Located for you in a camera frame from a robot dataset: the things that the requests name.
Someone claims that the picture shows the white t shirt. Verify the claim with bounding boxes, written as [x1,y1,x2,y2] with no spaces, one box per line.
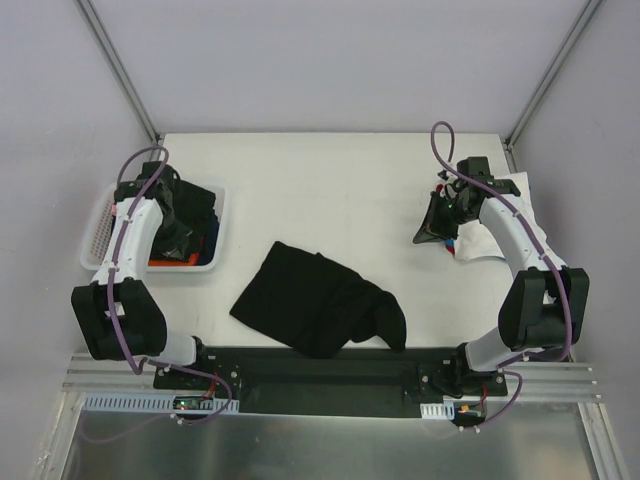
[451,172,539,262]

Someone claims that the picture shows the white plastic laundry basket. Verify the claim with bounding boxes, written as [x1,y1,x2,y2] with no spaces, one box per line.
[79,179,231,273]

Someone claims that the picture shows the black t shirt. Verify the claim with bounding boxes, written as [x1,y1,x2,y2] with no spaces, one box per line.
[173,178,216,254]
[230,241,407,358]

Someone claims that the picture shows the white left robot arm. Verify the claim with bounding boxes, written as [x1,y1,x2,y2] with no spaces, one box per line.
[71,162,408,389]

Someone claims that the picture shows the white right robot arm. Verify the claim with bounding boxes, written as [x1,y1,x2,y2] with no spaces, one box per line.
[422,157,589,398]

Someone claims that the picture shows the orange t shirt in basket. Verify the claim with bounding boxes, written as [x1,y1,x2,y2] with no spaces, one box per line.
[148,253,200,268]

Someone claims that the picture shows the dark blue t shirt in basket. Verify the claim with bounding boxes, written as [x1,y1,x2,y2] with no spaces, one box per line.
[197,212,220,266]

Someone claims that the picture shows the black t shirt in basket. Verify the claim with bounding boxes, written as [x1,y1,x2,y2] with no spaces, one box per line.
[173,178,216,254]

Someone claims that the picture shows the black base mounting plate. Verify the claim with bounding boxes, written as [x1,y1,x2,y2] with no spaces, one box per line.
[152,345,509,415]

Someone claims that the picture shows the aluminium front rail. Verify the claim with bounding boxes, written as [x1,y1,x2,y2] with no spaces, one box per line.
[61,353,605,403]

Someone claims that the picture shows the left white cable duct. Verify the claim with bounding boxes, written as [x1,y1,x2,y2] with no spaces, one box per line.
[84,393,240,414]

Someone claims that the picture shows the white cable duct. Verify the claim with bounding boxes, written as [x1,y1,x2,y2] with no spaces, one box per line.
[420,401,455,421]
[84,393,240,414]

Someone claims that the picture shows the right white cable duct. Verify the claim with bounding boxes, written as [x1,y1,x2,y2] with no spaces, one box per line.
[420,401,455,421]

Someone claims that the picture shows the right aluminium frame post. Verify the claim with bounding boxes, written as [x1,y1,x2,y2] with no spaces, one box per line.
[504,0,605,151]

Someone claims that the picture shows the aluminium frame post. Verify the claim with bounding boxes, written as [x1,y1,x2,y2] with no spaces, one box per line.
[504,0,605,151]
[74,0,161,143]

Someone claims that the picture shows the left aluminium frame post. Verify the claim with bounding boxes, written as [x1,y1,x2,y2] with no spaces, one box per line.
[74,0,161,143]

